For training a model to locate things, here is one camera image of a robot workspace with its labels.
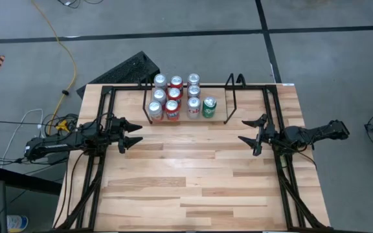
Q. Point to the orange Fanta can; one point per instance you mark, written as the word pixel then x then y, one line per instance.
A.
pixel 176 81
pixel 172 109

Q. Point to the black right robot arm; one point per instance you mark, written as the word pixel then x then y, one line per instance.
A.
pixel 319 132

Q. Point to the green Sprite can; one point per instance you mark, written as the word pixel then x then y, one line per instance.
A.
pixel 209 108

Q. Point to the white blue yellow object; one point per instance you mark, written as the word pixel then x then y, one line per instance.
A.
pixel 16 223

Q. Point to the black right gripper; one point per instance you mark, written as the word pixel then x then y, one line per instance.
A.
pixel 274 137

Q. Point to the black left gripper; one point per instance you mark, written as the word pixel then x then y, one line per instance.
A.
pixel 118 134

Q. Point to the white pink Spindrift can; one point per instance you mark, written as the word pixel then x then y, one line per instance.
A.
pixel 159 94
pixel 155 109
pixel 160 79

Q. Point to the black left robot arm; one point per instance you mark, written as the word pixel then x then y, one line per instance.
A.
pixel 57 144

